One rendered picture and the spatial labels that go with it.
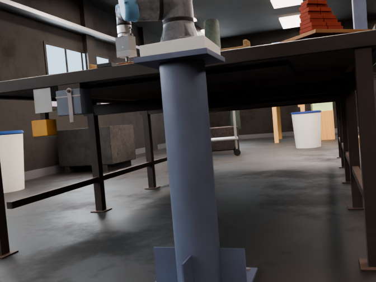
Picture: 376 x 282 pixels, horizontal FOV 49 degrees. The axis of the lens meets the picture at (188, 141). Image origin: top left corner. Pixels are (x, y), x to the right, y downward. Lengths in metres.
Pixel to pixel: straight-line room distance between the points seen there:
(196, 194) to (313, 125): 6.17
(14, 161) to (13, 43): 1.99
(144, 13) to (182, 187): 0.63
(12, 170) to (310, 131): 4.88
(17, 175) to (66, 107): 3.23
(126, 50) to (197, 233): 1.08
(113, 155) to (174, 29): 4.85
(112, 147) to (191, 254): 4.79
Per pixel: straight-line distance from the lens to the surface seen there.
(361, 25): 3.74
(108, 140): 6.22
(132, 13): 1.54
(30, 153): 6.46
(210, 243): 1.54
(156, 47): 1.46
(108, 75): 1.96
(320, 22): 2.66
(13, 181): 5.20
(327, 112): 9.45
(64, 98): 2.06
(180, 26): 1.53
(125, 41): 2.21
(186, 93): 1.47
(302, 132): 7.56
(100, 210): 3.29
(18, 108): 6.35
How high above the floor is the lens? 0.63
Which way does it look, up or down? 3 degrees down
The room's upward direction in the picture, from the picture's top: 5 degrees counter-clockwise
